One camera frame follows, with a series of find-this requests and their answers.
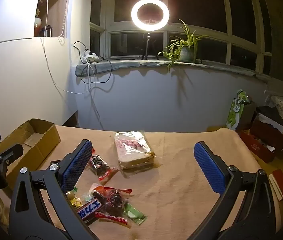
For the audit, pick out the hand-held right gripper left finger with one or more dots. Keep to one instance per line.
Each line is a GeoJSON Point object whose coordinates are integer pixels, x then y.
{"type": "Point", "coordinates": [77, 166]}

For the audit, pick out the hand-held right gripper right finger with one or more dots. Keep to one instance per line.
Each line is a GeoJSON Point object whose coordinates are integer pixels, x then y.
{"type": "Point", "coordinates": [210, 170]}

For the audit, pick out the dark plum packet red ends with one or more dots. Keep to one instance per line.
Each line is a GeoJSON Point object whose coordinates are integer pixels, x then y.
{"type": "Point", "coordinates": [112, 198]}
{"type": "Point", "coordinates": [99, 166]}

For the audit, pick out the brown cardboard box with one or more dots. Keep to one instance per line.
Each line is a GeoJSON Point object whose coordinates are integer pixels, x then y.
{"type": "Point", "coordinates": [39, 145]}

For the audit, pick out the yellow candy packet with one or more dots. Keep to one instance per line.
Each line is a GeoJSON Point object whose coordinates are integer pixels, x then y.
{"type": "Point", "coordinates": [72, 200]}

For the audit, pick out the brown chocolate bar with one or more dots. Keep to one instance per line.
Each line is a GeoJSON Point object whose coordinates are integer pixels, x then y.
{"type": "Point", "coordinates": [89, 210]}

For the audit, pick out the bagged sliced bread loaf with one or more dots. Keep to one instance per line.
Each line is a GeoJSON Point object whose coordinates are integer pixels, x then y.
{"type": "Point", "coordinates": [134, 150]}

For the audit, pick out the clear green candy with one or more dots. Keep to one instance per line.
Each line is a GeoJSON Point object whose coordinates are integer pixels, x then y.
{"type": "Point", "coordinates": [134, 213]}

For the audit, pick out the red cardboard box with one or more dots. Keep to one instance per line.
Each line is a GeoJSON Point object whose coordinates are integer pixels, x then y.
{"type": "Point", "coordinates": [256, 146]}

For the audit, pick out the green white carton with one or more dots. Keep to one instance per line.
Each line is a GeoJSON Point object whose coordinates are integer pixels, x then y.
{"type": "Point", "coordinates": [236, 110]}

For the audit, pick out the open box with papers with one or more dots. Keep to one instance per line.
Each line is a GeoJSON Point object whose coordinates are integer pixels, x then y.
{"type": "Point", "coordinates": [269, 128]}

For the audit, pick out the red booklet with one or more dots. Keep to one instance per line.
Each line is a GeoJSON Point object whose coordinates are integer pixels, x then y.
{"type": "Point", "coordinates": [281, 183]}

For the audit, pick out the white power strip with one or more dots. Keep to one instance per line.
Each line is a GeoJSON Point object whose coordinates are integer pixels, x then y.
{"type": "Point", "coordinates": [90, 55]}

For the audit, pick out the potted spider plant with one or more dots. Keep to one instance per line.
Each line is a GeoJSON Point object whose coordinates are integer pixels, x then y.
{"type": "Point", "coordinates": [185, 51]}

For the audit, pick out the dark bottle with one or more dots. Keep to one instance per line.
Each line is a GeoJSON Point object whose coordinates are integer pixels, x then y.
{"type": "Point", "coordinates": [47, 31]}

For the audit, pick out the pale vase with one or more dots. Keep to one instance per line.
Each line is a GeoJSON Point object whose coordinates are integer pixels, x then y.
{"type": "Point", "coordinates": [37, 25]}

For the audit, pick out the black tripod stand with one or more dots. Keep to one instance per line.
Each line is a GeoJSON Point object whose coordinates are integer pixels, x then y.
{"type": "Point", "coordinates": [148, 46]}

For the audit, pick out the wooden wall shelf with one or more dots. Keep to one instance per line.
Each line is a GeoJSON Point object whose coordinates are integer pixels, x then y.
{"type": "Point", "coordinates": [57, 12]}

